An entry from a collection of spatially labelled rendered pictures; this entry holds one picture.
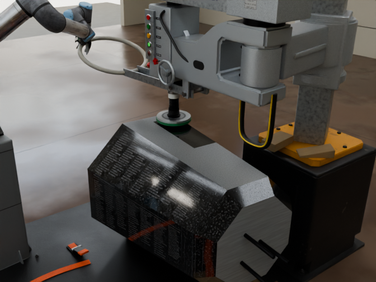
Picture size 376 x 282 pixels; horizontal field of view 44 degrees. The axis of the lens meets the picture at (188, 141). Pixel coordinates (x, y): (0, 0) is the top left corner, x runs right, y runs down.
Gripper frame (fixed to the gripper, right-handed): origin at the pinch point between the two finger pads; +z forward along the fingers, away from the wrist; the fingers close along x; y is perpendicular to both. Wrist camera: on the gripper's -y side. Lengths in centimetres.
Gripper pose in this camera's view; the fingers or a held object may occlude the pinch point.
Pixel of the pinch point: (84, 51)
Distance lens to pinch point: 348.2
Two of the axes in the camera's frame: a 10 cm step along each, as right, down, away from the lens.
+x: 9.1, 3.7, -1.7
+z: -2.0, 7.6, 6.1
